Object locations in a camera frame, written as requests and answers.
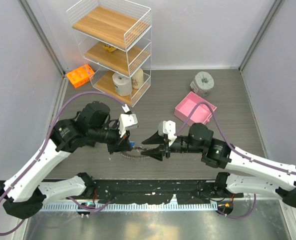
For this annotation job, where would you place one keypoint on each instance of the white toilet paper roll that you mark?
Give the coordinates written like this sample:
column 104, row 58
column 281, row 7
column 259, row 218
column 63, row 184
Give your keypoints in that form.
column 123, row 85

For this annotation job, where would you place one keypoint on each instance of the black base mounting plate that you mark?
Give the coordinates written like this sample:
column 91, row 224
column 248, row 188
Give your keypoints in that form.
column 156, row 192

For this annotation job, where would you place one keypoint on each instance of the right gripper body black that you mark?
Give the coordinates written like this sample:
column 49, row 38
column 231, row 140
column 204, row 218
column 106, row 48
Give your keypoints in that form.
column 177, row 146

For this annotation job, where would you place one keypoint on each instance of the yellow packet on shelf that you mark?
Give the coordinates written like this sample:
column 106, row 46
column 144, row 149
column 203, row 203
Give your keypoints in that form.
column 109, row 48

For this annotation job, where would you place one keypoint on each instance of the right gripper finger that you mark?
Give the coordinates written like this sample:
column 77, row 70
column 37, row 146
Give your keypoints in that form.
column 155, row 153
column 155, row 139

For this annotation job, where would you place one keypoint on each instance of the blue tagged key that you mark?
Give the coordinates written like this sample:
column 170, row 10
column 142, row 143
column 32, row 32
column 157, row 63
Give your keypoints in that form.
column 132, row 144

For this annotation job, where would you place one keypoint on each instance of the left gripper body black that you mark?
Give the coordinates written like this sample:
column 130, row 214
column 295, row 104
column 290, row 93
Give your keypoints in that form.
column 113, row 147

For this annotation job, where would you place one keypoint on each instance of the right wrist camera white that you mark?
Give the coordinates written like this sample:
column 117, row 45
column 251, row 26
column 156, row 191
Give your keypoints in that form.
column 167, row 128

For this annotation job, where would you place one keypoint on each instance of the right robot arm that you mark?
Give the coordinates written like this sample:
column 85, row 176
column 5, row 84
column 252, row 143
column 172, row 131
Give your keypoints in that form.
column 243, row 172

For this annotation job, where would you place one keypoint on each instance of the pink open box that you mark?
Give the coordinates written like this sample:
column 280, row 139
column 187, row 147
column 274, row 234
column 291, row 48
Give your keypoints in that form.
column 201, row 115

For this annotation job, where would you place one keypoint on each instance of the white slotted cable duct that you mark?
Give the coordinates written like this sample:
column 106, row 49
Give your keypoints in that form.
column 69, row 206

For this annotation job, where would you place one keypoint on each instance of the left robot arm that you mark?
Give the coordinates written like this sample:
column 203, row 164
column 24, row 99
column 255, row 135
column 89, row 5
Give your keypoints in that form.
column 26, row 192

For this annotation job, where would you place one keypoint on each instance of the cream lotion bottle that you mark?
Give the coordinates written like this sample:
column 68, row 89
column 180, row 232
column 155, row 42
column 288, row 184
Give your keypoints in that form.
column 137, row 79

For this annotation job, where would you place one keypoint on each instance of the white wire shelf rack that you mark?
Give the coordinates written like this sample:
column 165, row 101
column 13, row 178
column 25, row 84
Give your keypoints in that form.
column 114, row 37

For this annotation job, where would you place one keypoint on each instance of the orange plastic crate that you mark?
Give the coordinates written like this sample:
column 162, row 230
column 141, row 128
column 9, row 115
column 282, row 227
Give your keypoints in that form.
column 80, row 76

